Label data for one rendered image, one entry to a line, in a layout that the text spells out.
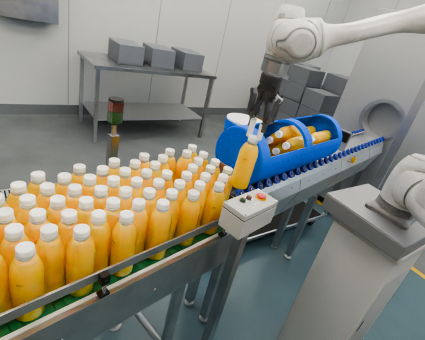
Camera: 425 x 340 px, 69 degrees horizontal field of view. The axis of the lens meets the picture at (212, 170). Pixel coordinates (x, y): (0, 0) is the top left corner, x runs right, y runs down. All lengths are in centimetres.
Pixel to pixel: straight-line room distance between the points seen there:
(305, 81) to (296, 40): 434
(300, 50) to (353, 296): 110
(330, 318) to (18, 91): 404
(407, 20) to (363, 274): 97
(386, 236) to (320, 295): 51
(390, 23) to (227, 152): 80
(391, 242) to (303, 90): 407
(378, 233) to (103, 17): 396
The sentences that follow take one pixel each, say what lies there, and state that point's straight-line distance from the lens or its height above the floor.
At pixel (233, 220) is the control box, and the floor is 106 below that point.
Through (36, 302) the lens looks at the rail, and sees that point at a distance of 90.
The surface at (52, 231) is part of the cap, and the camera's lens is 86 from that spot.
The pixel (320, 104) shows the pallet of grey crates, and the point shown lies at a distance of 500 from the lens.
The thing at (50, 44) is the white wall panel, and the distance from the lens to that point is 442.
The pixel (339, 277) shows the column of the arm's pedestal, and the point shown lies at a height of 73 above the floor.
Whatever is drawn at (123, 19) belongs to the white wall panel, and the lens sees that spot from 460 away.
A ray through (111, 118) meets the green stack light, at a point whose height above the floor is 118.
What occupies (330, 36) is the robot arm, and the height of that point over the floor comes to 167.
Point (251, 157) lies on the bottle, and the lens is 116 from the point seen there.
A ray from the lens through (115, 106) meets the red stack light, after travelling 134.
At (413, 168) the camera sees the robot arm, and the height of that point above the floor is 130.
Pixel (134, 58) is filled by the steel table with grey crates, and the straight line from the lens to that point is 390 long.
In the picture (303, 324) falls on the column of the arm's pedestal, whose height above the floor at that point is 35.
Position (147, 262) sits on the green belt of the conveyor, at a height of 90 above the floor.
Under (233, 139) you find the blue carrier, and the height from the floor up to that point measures 116.
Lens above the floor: 166
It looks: 27 degrees down
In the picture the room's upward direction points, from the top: 14 degrees clockwise
